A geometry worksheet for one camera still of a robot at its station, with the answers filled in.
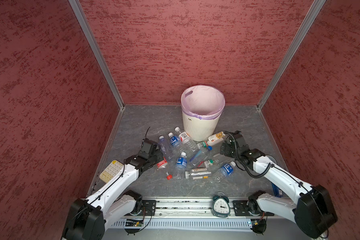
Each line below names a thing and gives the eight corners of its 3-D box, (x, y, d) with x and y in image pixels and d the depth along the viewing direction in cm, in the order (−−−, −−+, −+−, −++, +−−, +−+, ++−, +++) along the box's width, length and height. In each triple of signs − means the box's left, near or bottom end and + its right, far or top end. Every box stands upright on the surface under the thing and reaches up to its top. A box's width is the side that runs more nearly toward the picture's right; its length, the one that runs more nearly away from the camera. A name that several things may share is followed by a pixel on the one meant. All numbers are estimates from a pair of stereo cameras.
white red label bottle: (190, 156, 94) (190, 152, 90) (173, 132, 106) (173, 127, 102) (198, 151, 96) (199, 147, 92) (181, 128, 108) (181, 124, 104)
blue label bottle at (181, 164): (175, 179, 85) (174, 176, 81) (176, 155, 95) (176, 151, 91) (187, 179, 85) (187, 176, 81) (186, 155, 95) (187, 151, 91)
